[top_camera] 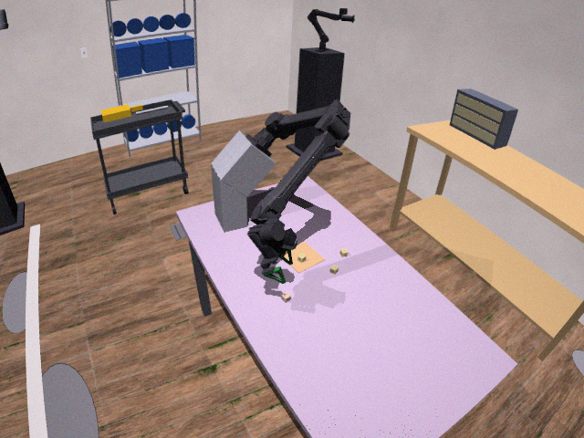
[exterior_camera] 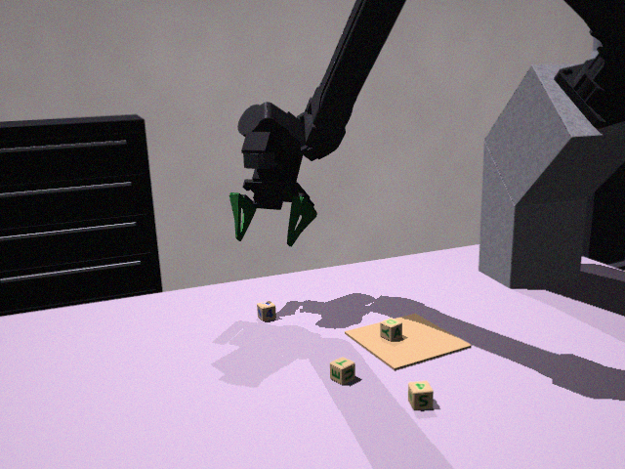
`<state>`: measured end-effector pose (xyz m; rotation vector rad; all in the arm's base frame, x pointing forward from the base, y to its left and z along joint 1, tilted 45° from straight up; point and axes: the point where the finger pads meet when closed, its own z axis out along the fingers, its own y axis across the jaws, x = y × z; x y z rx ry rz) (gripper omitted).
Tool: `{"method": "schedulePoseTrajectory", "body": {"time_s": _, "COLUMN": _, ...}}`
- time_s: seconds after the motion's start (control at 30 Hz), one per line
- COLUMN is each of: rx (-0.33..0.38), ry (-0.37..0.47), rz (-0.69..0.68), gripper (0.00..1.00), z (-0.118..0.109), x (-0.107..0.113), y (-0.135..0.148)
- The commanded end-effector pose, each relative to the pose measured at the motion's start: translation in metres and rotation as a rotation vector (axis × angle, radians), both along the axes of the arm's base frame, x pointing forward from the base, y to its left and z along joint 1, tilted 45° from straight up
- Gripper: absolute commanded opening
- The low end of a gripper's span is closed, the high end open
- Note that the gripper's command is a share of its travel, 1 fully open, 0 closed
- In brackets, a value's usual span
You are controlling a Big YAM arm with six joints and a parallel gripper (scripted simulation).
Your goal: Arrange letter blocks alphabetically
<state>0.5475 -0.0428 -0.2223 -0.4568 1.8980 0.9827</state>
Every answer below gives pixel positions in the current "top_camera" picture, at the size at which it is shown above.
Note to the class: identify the tan flat mat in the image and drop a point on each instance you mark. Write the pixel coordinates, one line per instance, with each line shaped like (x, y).
(312, 257)

